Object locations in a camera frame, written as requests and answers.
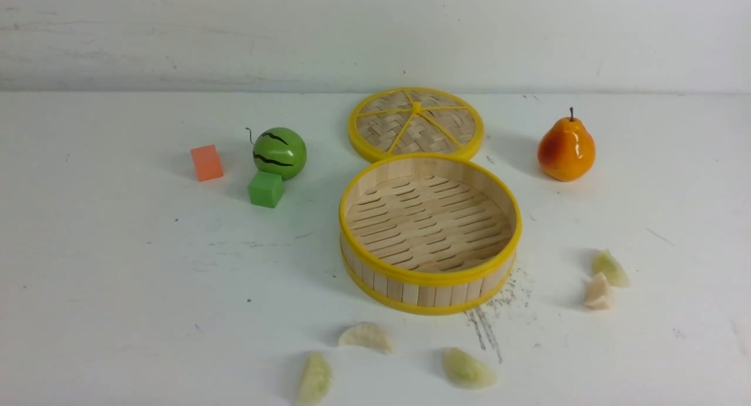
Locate orange toy pear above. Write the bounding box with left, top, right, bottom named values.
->
left=537, top=107, right=596, bottom=182

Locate white dumpling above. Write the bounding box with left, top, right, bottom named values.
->
left=337, top=322, right=394, bottom=354
left=584, top=272, right=614, bottom=310

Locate orange foam cube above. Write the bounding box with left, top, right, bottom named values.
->
left=190, top=144, right=224, bottom=182

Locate greenish dumpling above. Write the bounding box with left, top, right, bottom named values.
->
left=592, top=250, right=631, bottom=287
left=441, top=347, right=498, bottom=390
left=295, top=351, right=333, bottom=405

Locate bamboo steamer tray yellow rim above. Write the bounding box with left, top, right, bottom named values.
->
left=338, top=154, right=522, bottom=315

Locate woven bamboo steamer lid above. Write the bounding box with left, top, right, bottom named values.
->
left=347, top=87, right=485, bottom=163

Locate green foam cube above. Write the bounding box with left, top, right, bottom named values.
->
left=248, top=171, right=284, bottom=208

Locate green toy watermelon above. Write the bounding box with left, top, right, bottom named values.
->
left=249, top=126, right=307, bottom=181

